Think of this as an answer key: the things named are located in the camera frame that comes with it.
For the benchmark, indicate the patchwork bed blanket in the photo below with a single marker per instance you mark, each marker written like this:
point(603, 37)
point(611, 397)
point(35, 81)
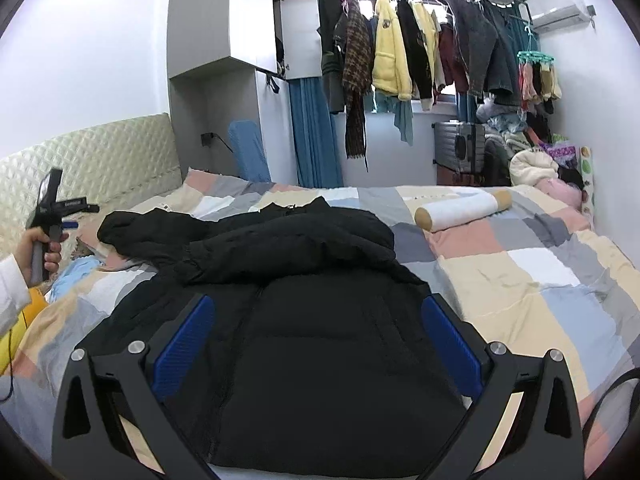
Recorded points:
point(525, 280)

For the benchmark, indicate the black puffer jacket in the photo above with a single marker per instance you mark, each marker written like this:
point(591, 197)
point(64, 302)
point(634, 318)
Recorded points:
point(280, 310)

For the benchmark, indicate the white cylindrical bolster pillow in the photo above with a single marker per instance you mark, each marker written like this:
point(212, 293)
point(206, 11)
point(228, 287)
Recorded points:
point(467, 211)

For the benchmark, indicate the pile of mixed clothes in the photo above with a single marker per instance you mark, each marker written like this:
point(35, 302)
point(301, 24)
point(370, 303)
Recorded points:
point(520, 135)

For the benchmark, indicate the light blue cloth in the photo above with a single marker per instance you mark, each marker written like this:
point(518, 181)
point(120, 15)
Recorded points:
point(75, 275)

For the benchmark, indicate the green clip hanger with socks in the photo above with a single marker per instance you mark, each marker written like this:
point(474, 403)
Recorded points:
point(537, 77)

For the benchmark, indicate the white air conditioner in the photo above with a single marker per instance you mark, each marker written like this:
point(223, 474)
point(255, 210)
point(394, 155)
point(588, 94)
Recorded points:
point(562, 14)

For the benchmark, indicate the cream quilted headboard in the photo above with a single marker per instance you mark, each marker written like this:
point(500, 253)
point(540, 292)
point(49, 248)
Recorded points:
point(100, 160)

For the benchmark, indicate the black wall plug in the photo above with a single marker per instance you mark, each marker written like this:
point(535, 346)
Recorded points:
point(206, 137)

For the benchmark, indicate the grey wardrobe cabinet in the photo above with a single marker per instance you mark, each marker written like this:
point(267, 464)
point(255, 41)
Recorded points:
point(220, 25)

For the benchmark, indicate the blue padded board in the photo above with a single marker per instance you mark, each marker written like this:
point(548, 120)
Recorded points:
point(247, 150)

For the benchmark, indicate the grey ribbed suitcase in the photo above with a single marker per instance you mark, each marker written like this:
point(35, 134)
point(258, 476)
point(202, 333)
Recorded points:
point(457, 145)

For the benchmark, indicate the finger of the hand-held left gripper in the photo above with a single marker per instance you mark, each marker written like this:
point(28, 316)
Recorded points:
point(70, 224)
point(76, 206)

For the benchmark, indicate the row of hanging clothes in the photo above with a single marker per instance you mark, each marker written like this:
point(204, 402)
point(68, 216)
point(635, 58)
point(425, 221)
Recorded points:
point(420, 55)

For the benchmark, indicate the yellow cloth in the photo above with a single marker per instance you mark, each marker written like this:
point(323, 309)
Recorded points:
point(22, 320)

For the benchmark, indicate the spotted cream board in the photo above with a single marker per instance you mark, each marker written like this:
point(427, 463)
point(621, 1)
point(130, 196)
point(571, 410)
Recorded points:
point(586, 185)

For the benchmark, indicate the person's left hand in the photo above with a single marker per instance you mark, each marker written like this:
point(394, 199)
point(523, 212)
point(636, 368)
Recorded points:
point(52, 261)

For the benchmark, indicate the person's left forearm white sleeve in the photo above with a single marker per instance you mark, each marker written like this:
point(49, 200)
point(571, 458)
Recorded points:
point(12, 292)

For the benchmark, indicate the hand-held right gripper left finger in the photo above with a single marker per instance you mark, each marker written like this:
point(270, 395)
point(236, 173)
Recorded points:
point(184, 346)

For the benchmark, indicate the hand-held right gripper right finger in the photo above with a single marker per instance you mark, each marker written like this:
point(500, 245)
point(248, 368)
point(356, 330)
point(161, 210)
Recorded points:
point(451, 346)

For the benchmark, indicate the blue curtain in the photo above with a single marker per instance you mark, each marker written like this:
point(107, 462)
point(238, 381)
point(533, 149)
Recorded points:
point(315, 132)

